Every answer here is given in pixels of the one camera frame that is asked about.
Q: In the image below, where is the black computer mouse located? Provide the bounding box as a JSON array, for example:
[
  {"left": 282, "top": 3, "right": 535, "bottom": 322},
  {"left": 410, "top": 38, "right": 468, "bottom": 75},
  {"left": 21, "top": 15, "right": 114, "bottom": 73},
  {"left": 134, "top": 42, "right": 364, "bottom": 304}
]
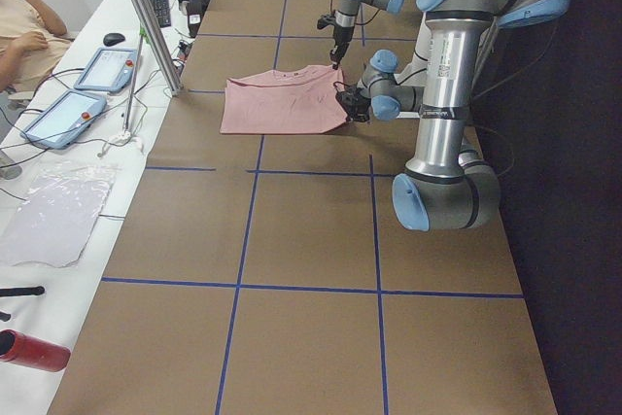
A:
[{"left": 102, "top": 32, "right": 125, "bottom": 47}]

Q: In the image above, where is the teach pendant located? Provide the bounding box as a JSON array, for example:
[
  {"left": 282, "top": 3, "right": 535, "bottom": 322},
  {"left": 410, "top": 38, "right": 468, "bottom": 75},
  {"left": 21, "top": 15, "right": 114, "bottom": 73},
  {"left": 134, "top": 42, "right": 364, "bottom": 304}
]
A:
[
  {"left": 74, "top": 48, "right": 138, "bottom": 92},
  {"left": 20, "top": 89, "right": 107, "bottom": 150}
]

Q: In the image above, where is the seated person beige shirt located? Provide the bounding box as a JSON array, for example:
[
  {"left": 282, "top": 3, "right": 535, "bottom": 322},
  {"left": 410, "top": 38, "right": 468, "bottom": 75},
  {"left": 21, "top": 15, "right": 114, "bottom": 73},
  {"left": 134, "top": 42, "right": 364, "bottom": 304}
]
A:
[{"left": 1, "top": 0, "right": 71, "bottom": 92}]

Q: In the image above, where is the black tripod leg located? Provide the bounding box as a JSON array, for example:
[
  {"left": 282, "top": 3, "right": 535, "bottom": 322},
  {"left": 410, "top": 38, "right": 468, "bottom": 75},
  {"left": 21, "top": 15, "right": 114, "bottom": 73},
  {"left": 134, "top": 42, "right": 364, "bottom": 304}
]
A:
[{"left": 0, "top": 286, "right": 46, "bottom": 297}]

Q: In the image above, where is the red bottle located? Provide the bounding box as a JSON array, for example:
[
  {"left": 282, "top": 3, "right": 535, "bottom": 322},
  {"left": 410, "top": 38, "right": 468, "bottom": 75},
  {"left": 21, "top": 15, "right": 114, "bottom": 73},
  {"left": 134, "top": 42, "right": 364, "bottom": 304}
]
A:
[{"left": 1, "top": 329, "right": 71, "bottom": 372}]

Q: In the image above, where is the black box with label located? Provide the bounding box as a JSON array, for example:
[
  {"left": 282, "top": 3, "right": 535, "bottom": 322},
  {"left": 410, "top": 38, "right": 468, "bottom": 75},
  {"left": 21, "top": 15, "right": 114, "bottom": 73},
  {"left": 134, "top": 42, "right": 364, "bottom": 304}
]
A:
[{"left": 186, "top": 0, "right": 210, "bottom": 38}]

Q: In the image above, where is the pink Snoopy t-shirt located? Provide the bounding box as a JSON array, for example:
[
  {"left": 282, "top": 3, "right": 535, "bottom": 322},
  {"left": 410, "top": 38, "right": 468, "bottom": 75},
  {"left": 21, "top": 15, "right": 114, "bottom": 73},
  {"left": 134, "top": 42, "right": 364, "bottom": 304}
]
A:
[{"left": 220, "top": 65, "right": 347, "bottom": 134}]

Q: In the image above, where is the black computer keyboard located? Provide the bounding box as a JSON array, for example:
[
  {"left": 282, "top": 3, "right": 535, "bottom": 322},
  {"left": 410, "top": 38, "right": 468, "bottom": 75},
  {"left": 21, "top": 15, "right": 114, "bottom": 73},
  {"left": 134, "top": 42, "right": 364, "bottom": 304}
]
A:
[{"left": 149, "top": 0, "right": 171, "bottom": 28}]

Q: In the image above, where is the metal rod green handle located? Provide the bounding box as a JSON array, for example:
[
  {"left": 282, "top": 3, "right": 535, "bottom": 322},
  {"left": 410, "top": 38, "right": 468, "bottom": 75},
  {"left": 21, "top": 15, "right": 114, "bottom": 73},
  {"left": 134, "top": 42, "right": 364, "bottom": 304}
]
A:
[{"left": 121, "top": 27, "right": 146, "bottom": 142}]

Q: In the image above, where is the aluminium frame post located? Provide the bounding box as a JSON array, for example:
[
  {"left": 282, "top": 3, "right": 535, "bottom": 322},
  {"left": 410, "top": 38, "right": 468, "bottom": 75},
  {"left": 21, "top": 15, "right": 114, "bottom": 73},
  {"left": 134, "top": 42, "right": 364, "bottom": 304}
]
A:
[{"left": 131, "top": 0, "right": 182, "bottom": 96}]

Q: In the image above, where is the lower teach pendant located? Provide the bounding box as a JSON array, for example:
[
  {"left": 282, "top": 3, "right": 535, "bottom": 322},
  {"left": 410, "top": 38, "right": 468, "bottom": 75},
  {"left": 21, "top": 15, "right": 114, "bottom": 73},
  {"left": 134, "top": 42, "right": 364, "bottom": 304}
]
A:
[{"left": 20, "top": 89, "right": 107, "bottom": 150}]

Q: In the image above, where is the clear plastic bag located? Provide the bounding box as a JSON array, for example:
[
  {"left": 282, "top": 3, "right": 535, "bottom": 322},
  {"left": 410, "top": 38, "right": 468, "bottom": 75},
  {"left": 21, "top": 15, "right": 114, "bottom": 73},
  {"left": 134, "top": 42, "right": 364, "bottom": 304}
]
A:
[{"left": 1, "top": 161, "right": 120, "bottom": 268}]

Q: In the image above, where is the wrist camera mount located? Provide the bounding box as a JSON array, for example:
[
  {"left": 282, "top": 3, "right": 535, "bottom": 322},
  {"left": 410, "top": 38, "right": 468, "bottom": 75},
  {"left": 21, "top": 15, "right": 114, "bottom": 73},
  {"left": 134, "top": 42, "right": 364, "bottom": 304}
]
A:
[{"left": 317, "top": 11, "right": 335, "bottom": 30}]

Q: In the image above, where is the upper teach pendant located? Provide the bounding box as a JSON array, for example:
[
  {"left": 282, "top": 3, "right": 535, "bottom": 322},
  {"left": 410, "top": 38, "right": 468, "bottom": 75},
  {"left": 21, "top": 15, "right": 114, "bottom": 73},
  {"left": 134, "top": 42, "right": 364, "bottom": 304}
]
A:
[{"left": 74, "top": 48, "right": 138, "bottom": 92}]

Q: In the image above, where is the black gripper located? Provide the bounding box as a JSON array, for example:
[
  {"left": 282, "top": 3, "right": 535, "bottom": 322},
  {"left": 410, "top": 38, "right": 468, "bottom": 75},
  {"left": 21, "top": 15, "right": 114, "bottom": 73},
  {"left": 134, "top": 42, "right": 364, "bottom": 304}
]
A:
[
  {"left": 329, "top": 24, "right": 354, "bottom": 69},
  {"left": 332, "top": 82, "right": 371, "bottom": 122}
]

